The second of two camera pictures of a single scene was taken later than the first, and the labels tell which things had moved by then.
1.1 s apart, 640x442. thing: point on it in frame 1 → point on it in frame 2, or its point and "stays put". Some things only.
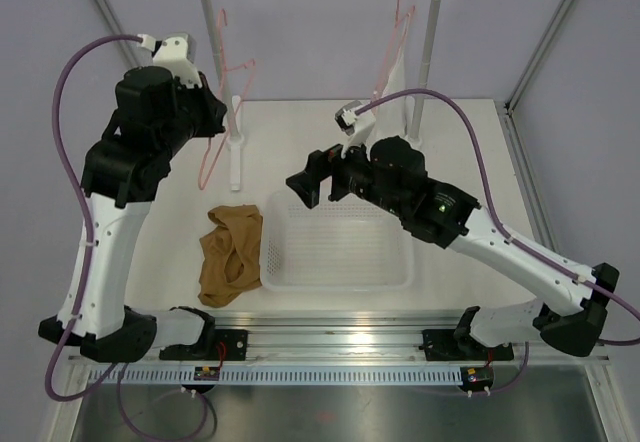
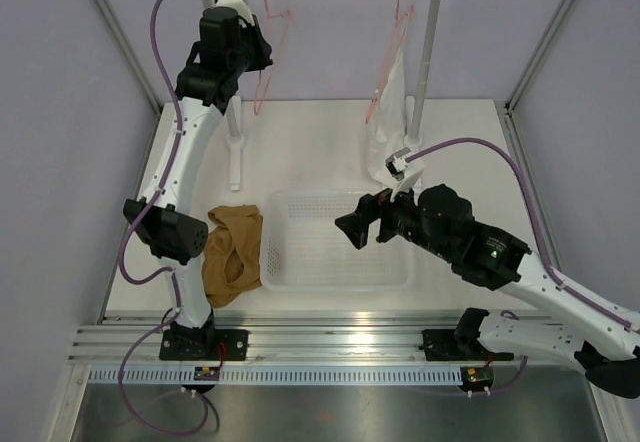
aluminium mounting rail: x=384 y=337 stays put
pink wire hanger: x=219 y=93 → x=270 y=13
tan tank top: x=230 y=257 stays put
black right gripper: x=307 y=183 → x=356 y=224
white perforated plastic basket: x=343 y=244 stays put
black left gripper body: x=195 y=104 → x=251 y=38
